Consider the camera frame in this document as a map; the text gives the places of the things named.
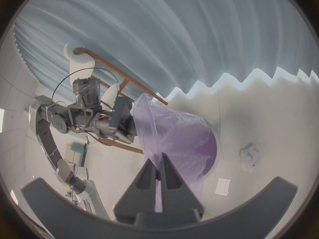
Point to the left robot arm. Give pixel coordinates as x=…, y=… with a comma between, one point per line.
x=59, y=121

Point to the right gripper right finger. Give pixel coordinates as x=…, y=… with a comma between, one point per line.
x=180, y=198

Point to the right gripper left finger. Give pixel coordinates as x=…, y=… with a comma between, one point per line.
x=135, y=198

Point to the pale blue curtain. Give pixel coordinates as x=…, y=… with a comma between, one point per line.
x=174, y=33

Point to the white trash bin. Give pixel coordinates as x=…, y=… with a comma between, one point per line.
x=218, y=153

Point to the white paper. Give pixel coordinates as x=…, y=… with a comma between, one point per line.
x=250, y=158

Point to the white cushioned wooden chair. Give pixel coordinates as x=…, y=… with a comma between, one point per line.
x=79, y=63

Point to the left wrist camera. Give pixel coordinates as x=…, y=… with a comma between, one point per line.
x=122, y=111

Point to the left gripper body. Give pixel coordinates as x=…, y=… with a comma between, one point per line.
x=104, y=126

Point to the purple plastic bag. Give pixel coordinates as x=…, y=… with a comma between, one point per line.
x=174, y=133

